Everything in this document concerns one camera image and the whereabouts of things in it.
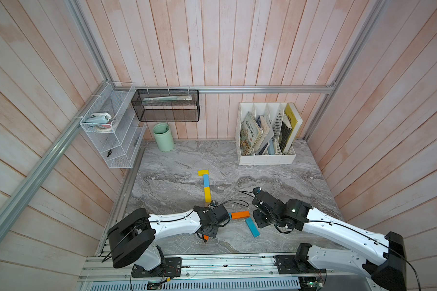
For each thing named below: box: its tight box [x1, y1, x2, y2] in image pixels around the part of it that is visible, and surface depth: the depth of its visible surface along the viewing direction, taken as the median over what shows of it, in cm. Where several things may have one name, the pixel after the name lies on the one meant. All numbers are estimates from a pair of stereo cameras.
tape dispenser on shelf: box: [85, 112, 113, 132], surface depth 71 cm
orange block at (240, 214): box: [231, 210, 251, 220], surface depth 91 cm
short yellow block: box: [197, 169, 210, 177], surface depth 106 cm
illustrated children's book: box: [239, 110, 264, 156], surface depth 106 cm
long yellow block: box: [203, 186, 212, 204], surface depth 96 cm
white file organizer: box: [235, 102, 297, 166], surface depth 107 cm
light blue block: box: [203, 173, 210, 188], surface depth 103 cm
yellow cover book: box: [282, 102, 303, 154], surface depth 100 cm
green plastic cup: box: [152, 122, 175, 153], surface depth 111 cm
